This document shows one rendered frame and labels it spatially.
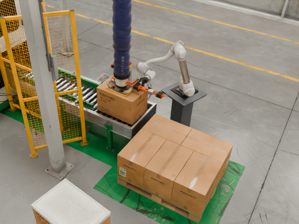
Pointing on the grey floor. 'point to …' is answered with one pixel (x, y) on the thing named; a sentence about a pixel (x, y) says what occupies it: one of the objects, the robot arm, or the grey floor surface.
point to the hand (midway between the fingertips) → (138, 86)
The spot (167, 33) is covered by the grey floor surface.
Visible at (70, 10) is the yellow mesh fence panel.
